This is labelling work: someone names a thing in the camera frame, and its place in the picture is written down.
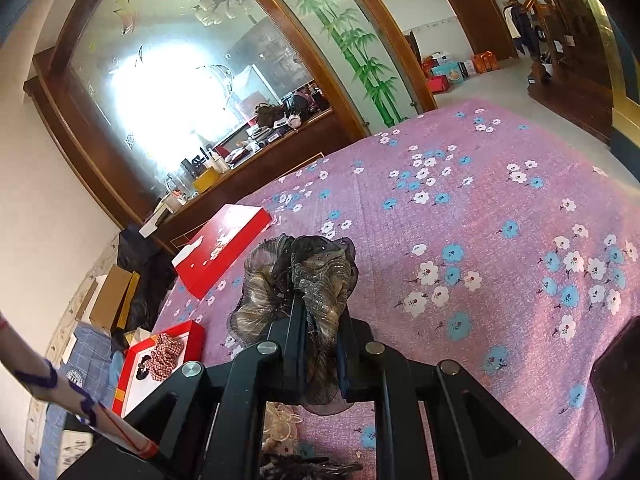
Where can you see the grey brown organza scrunchie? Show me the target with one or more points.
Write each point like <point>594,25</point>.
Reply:
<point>270,270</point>

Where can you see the beige tube with purple ties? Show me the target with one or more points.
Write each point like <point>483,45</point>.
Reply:
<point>30,365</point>

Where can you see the pink floral bedspread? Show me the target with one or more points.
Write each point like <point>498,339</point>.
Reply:
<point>475,210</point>

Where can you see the red jewelry box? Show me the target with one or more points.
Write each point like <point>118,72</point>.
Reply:
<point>131,390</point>

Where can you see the red plaid scrunchie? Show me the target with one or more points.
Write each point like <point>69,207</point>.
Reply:
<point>167,357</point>

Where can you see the brown handbag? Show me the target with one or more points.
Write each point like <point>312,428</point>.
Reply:
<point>270,115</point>

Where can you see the red floral box lid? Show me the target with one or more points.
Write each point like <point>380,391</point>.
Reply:
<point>220,250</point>

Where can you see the yellow box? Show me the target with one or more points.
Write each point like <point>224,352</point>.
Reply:
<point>206,180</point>

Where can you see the pile of gift boxes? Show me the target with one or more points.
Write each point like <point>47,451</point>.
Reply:
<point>450,72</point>

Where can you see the black bag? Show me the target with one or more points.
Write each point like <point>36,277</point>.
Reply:
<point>150,270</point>

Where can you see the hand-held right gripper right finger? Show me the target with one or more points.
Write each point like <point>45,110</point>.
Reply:
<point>341,360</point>

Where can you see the gold framed panel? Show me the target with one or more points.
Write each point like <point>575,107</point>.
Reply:
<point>622,85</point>

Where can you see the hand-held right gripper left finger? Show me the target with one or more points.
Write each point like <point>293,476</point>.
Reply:
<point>300,325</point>

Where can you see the cardboard box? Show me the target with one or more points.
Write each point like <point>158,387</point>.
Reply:
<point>112,300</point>

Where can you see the bamboo painted glass panel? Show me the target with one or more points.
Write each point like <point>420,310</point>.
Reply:
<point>350,45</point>

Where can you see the blue plaid cloth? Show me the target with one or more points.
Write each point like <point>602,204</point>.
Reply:
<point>95,365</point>

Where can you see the wooden door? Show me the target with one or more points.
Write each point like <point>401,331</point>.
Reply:
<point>475,10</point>

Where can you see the wooden counter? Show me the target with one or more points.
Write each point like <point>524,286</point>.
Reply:
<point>240,170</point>

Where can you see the wooden staircase railing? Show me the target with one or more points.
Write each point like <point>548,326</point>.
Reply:
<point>565,60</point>

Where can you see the black scrunchie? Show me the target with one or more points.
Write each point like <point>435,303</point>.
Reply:
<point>142,367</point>

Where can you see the black hair claw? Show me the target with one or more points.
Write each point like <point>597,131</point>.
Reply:
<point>305,467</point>

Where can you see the hanging dark white jacket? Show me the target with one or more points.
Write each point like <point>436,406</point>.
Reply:
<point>517,25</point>

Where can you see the white flat box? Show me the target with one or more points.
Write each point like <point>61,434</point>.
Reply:
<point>160,217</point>

